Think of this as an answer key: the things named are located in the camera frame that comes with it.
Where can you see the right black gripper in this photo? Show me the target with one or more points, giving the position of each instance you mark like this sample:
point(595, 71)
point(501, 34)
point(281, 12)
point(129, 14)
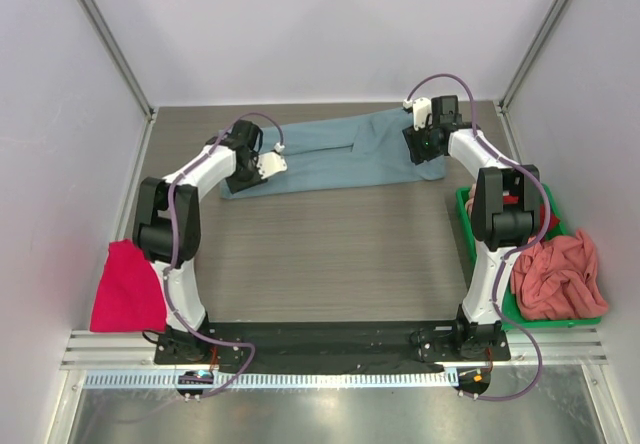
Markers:
point(417, 146)

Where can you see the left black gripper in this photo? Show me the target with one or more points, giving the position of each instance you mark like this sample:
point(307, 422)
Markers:
point(236, 186)

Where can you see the blue-grey t shirt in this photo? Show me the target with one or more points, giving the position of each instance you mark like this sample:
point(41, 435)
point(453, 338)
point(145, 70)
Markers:
point(350, 152)

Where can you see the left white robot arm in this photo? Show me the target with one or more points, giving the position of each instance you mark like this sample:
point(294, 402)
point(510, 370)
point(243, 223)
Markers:
point(167, 230)

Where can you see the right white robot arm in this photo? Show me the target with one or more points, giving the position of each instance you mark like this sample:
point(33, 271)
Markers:
point(505, 215)

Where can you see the folded magenta t shirt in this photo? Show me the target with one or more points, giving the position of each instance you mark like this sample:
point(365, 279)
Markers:
point(128, 297)

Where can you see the salmon pink t shirt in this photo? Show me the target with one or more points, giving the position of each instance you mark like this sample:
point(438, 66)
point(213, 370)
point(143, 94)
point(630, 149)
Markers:
point(485, 292)

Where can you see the green plastic tray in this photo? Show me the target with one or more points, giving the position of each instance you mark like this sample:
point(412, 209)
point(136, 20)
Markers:
point(554, 283)

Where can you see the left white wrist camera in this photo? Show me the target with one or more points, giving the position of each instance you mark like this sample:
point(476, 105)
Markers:
point(270, 164)

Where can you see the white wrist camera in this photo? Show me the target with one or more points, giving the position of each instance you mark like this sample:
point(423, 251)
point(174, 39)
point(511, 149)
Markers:
point(420, 108)
point(270, 164)

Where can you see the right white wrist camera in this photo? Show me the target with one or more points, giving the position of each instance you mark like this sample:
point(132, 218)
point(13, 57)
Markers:
point(420, 108)

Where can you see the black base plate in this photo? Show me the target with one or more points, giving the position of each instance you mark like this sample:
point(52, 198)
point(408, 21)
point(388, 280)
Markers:
point(335, 348)

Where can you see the right aluminium frame post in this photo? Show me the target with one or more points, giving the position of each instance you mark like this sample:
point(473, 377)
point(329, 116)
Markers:
point(543, 34)

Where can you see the aluminium frame post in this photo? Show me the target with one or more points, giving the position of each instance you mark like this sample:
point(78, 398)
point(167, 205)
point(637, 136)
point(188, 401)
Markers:
point(111, 46)
point(543, 34)

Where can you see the white slotted cable duct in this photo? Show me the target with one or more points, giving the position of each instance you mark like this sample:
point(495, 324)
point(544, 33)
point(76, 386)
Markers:
point(184, 380)

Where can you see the left aluminium frame post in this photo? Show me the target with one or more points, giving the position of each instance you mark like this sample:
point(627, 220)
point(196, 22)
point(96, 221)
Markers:
point(111, 46)

